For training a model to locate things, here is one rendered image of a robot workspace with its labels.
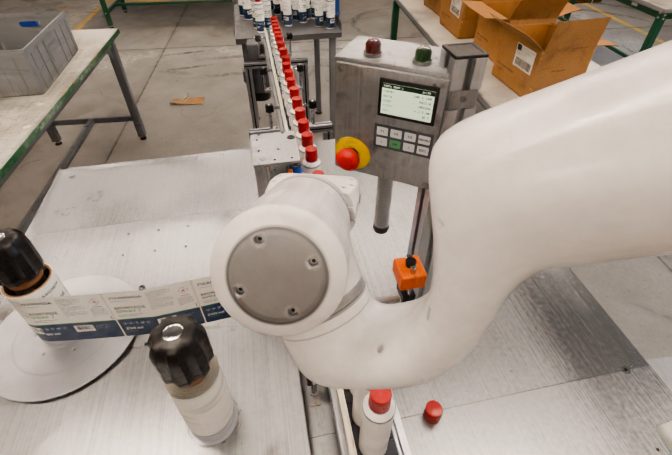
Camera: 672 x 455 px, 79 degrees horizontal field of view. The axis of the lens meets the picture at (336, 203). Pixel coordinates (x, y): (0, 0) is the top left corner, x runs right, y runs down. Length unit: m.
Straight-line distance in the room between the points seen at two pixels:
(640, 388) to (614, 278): 1.50
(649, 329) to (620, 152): 2.30
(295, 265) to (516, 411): 0.81
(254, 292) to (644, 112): 0.20
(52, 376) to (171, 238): 0.41
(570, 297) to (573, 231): 1.03
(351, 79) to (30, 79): 2.00
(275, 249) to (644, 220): 0.17
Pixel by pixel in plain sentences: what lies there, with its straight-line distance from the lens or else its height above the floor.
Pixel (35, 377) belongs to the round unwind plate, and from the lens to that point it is 1.07.
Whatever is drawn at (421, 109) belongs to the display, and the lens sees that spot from 0.58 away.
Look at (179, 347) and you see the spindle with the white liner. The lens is 0.63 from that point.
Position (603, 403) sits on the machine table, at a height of 0.83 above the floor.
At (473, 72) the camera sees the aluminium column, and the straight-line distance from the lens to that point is 0.57.
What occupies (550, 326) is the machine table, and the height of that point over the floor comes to 0.83.
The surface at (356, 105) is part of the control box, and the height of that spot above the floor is 1.41.
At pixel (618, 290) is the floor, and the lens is 2.56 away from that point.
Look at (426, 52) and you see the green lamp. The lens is 0.58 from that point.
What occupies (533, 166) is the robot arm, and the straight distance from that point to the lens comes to 0.19.
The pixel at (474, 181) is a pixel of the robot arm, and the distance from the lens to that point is 0.20.
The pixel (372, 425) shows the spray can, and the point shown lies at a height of 1.03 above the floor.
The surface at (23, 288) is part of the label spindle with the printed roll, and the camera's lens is 0.97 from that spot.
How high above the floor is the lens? 1.69
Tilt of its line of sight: 41 degrees down
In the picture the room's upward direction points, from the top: straight up
